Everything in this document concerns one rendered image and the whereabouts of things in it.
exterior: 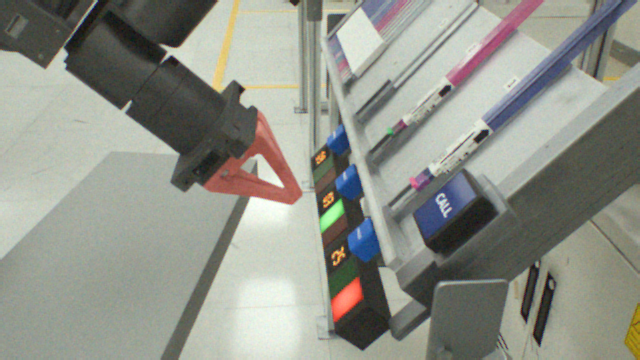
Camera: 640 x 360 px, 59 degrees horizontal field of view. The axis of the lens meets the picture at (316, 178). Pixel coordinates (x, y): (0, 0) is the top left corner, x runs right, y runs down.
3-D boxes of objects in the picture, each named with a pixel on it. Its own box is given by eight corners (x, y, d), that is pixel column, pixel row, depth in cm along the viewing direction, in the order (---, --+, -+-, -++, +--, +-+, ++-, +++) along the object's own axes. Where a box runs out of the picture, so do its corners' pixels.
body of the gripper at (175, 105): (251, 91, 49) (181, 33, 46) (246, 139, 40) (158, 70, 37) (204, 142, 51) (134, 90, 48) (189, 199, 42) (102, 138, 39)
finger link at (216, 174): (321, 148, 51) (241, 81, 48) (327, 186, 45) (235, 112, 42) (271, 197, 53) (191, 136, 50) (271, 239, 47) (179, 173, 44)
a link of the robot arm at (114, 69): (69, 46, 44) (40, 70, 39) (119, -22, 41) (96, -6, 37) (143, 102, 46) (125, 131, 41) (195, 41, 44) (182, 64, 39)
